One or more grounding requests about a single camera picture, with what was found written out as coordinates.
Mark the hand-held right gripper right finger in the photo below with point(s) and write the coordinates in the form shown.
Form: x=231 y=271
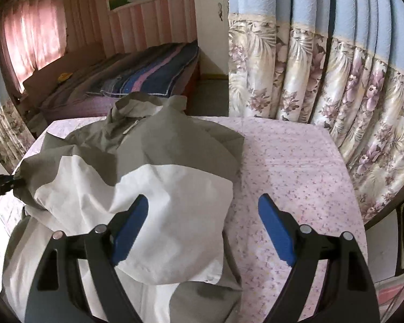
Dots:
x=276 y=228

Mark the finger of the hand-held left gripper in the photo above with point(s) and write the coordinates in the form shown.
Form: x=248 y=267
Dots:
x=3 y=184

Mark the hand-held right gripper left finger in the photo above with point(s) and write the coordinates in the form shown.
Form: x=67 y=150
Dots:
x=131 y=228

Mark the grey and white jacket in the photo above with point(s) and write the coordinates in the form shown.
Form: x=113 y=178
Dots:
x=168 y=141

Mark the blue floral curtain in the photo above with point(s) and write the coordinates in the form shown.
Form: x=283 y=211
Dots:
x=309 y=74
x=3 y=124

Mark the pink floral bedsheet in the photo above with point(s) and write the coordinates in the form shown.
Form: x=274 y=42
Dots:
x=289 y=161

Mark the small yellow toy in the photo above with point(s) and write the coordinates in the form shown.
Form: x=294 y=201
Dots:
x=64 y=77

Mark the brown headboard cushion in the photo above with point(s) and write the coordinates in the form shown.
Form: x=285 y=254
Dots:
x=54 y=70

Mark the pink striped cloth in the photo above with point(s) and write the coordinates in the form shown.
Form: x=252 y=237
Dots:
x=395 y=291

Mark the pink window curtain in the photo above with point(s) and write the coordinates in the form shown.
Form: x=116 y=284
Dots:
x=30 y=40

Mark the white door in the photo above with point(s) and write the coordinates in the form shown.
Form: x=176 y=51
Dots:
x=208 y=43

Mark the dark ornament door sticker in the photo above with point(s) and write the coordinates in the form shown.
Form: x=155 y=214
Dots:
x=220 y=10

